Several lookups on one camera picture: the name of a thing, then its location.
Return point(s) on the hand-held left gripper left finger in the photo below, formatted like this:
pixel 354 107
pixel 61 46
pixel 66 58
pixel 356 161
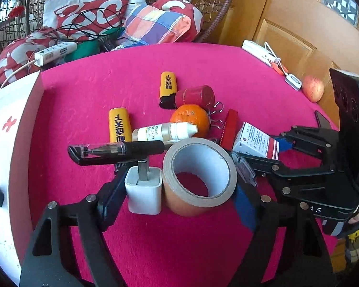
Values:
pixel 112 200

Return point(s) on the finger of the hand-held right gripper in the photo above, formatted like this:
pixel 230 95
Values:
pixel 266 165
pixel 305 139

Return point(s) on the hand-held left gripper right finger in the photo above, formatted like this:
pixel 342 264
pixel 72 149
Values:
pixel 245 210

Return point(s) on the white red medicine box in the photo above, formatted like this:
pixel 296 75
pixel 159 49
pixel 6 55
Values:
pixel 251 140

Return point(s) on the white usb charger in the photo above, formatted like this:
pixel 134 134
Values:
pixel 143 194

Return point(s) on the brown tape roll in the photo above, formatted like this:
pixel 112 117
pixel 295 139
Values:
pixel 194 206

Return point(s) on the black pen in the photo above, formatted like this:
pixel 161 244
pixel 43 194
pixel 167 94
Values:
pixel 137 148

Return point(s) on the yellow lighter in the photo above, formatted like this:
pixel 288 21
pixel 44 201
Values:
pixel 168 83
pixel 119 122

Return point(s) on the white tray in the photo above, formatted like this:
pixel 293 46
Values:
pixel 6 143

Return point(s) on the clear plastic piece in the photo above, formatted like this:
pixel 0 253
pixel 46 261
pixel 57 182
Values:
pixel 243 170

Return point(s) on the red apple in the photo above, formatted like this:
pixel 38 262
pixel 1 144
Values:
pixel 312 89

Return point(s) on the red rectangular block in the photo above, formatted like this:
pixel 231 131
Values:
pixel 229 128

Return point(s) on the metal binder clip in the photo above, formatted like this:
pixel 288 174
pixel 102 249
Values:
pixel 216 109

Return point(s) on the white dropper bottle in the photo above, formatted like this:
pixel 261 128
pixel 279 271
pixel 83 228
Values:
pixel 167 131

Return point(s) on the tangerine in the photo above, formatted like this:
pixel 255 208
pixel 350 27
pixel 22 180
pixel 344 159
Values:
pixel 191 118

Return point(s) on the red cylindrical cap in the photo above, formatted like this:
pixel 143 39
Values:
pixel 197 95

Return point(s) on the white flat device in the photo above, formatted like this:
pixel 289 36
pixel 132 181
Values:
pixel 254 47

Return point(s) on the pink felt tablecloth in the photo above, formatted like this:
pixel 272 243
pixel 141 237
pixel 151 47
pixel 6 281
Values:
pixel 107 89

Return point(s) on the wooden door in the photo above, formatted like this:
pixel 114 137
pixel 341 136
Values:
pixel 287 18

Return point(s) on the green cloth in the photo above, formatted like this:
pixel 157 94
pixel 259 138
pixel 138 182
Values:
pixel 86 49

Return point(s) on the white power strip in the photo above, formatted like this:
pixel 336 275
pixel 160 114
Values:
pixel 55 52

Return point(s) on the red white round cushion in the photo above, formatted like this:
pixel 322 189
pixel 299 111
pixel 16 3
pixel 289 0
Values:
pixel 15 53
pixel 194 21

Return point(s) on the plaid cushion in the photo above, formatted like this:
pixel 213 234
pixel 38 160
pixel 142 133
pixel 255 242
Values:
pixel 158 24

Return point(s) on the red white printed cushion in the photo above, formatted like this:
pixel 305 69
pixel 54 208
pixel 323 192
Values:
pixel 86 12

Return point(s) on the red flower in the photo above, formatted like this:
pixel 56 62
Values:
pixel 16 12

